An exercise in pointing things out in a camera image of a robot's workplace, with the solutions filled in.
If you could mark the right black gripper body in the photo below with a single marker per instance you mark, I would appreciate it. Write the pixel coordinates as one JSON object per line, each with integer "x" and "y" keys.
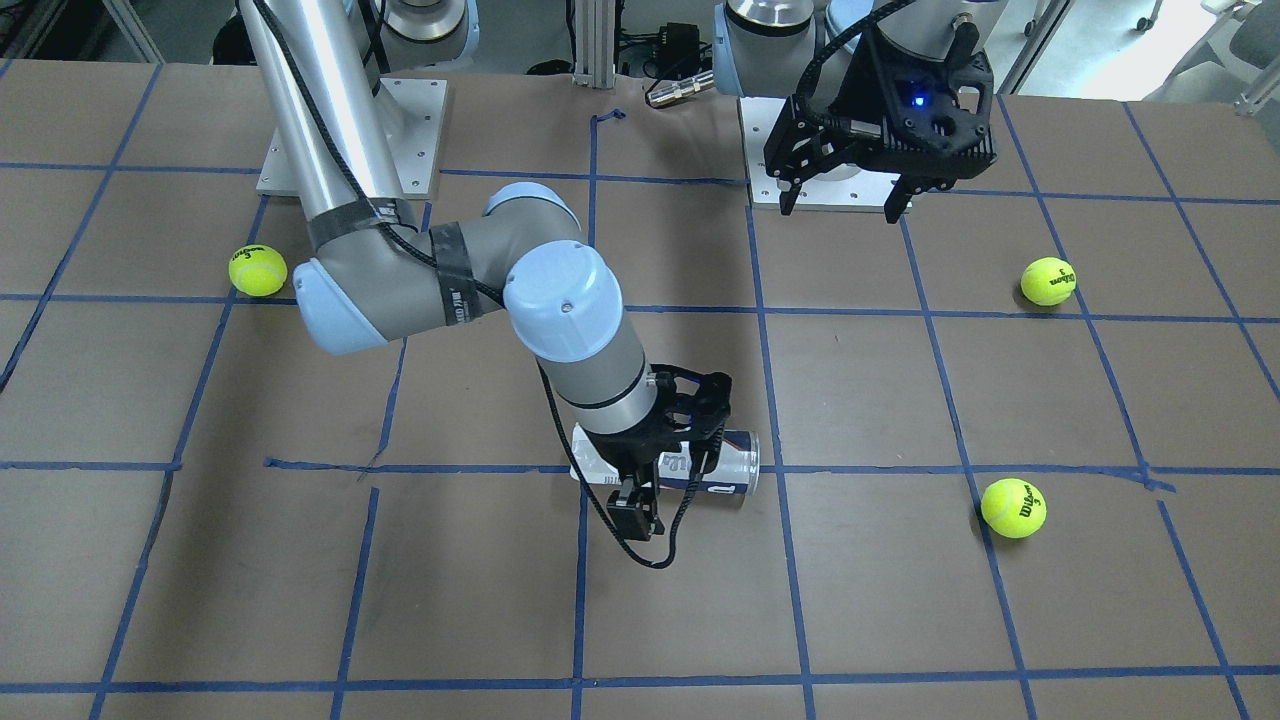
{"x": 617, "y": 451}

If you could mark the aluminium frame post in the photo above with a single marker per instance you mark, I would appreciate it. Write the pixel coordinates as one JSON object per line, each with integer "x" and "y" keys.
{"x": 593, "y": 34}

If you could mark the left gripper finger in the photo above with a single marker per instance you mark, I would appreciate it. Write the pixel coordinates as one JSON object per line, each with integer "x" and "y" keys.
{"x": 804, "y": 144}
{"x": 904, "y": 189}

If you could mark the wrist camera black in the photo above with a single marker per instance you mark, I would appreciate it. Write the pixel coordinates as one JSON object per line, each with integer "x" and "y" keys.
{"x": 633, "y": 510}

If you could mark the tennis ball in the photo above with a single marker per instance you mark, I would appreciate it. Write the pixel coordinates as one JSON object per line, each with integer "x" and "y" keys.
{"x": 1013, "y": 508}
{"x": 1048, "y": 282}
{"x": 257, "y": 270}

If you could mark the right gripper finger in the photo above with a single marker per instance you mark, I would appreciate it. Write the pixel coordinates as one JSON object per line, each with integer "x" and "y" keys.
{"x": 647, "y": 470}

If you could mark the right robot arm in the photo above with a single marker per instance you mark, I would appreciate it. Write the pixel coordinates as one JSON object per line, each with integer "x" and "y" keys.
{"x": 375, "y": 277}

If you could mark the tennis ball centre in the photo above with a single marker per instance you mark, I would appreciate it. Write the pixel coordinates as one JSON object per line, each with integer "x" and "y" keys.
{"x": 1013, "y": 508}

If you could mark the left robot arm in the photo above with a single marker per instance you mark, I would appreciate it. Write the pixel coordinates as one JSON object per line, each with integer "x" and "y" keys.
{"x": 761, "y": 48}

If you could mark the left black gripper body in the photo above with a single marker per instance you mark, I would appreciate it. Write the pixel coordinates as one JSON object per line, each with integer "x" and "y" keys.
{"x": 866, "y": 96}

